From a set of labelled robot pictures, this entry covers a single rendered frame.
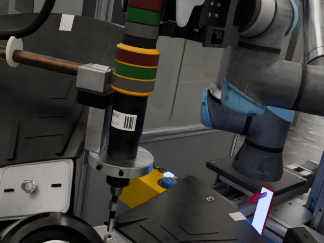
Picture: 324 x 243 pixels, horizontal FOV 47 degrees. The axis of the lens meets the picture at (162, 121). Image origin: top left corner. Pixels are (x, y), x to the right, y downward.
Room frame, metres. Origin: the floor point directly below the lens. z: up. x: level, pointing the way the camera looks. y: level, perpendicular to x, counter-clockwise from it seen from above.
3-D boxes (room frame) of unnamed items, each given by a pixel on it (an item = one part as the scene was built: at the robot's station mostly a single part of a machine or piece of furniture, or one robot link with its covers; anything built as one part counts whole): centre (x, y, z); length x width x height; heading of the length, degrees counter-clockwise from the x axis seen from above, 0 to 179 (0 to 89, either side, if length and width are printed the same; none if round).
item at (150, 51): (0.37, 0.04, 1.40); 0.04 x 0.04 x 0.05
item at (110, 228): (0.37, 0.04, 1.24); 0.01 x 0.01 x 0.05
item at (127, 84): (0.37, 0.04, 1.39); 0.04 x 0.04 x 0.01
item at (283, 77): (0.60, -0.14, 1.38); 0.11 x 0.08 x 0.11; 83
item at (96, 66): (0.38, 0.07, 1.39); 0.02 x 0.02 x 0.02; 80
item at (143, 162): (0.37, 0.05, 1.35); 0.09 x 0.07 x 0.10; 80
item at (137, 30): (0.37, 0.04, 1.44); 0.03 x 0.03 x 0.01
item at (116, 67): (0.37, 0.04, 1.40); 0.04 x 0.04 x 0.01
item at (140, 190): (0.84, -0.01, 1.02); 0.16 x 0.10 x 0.11; 45
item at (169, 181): (0.80, -0.04, 1.08); 0.04 x 0.04 x 0.02
